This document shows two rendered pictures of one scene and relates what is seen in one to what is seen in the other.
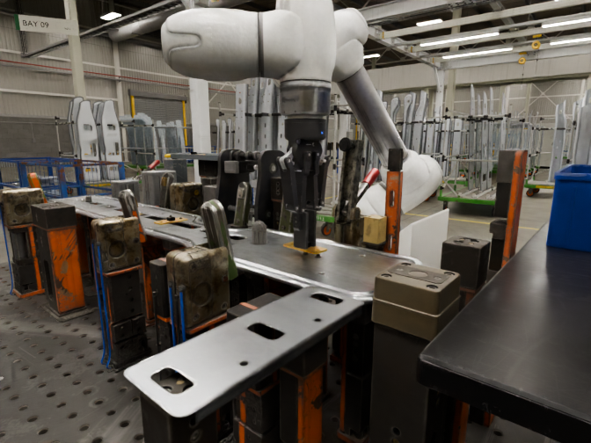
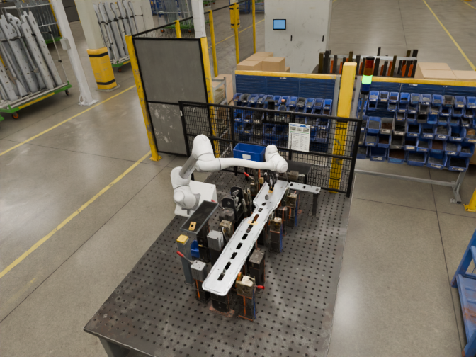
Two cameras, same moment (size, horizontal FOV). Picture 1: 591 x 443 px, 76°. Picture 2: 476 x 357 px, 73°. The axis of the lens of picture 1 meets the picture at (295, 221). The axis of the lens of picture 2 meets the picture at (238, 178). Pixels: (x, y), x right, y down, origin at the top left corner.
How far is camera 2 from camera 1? 314 cm
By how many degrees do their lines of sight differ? 95
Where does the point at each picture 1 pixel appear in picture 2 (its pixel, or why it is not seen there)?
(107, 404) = (292, 242)
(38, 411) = (300, 251)
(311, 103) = not seen: hidden behind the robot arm
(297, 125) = not seen: hidden behind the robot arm
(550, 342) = (299, 168)
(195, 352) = (312, 190)
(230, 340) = (308, 188)
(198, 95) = not seen: outside the picture
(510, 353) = (303, 170)
